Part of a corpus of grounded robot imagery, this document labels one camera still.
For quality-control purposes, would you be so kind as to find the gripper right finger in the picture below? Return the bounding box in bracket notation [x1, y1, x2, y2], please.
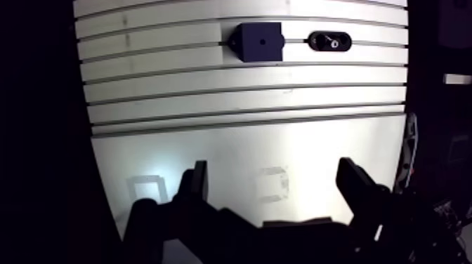
[335, 157, 464, 264]

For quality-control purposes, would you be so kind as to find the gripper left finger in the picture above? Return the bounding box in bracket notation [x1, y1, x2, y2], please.
[123, 159, 259, 264]

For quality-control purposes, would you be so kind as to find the pale holed strip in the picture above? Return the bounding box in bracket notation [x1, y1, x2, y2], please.
[392, 112, 419, 196]

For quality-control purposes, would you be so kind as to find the black oval holder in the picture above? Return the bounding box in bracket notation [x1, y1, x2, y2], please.
[305, 30, 353, 53]

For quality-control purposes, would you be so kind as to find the dark blue-grey block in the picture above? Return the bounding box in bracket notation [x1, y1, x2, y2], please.
[226, 22, 287, 63]

